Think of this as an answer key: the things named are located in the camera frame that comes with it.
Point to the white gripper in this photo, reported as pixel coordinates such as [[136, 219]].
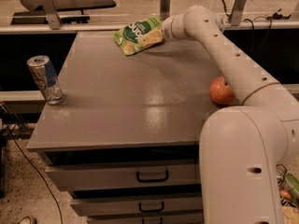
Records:
[[168, 28]]

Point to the green rice chip bag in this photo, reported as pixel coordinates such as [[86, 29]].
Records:
[[126, 37]]

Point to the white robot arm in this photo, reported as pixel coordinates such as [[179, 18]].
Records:
[[240, 146]]

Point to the red apple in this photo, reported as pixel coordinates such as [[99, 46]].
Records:
[[221, 92]]

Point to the grey drawer cabinet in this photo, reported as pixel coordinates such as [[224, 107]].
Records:
[[147, 107]]

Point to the silver blue energy drink can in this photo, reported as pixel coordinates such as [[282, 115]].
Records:
[[46, 79]]

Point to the top grey drawer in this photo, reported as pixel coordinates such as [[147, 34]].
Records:
[[124, 175]]

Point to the grey drawer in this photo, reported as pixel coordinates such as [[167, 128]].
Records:
[[124, 175], [193, 218], [138, 205]]

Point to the middle grey drawer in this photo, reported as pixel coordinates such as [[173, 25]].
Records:
[[138, 205]]

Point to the bottom grey drawer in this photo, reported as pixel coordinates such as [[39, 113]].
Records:
[[193, 218]]

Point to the green bottle in basket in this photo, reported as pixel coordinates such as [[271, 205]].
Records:
[[291, 184]]

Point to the red snack packet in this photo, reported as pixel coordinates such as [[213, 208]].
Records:
[[285, 194]]

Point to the middle metal bracket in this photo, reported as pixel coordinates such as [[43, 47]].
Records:
[[164, 8]]

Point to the metal bracket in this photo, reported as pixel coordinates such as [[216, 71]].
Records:
[[51, 14], [237, 12], [164, 8]]

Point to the right metal bracket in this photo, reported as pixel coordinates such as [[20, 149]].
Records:
[[237, 12]]

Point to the left metal bracket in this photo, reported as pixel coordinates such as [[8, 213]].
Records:
[[51, 14]]

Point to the black wire basket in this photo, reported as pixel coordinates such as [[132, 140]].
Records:
[[281, 171]]

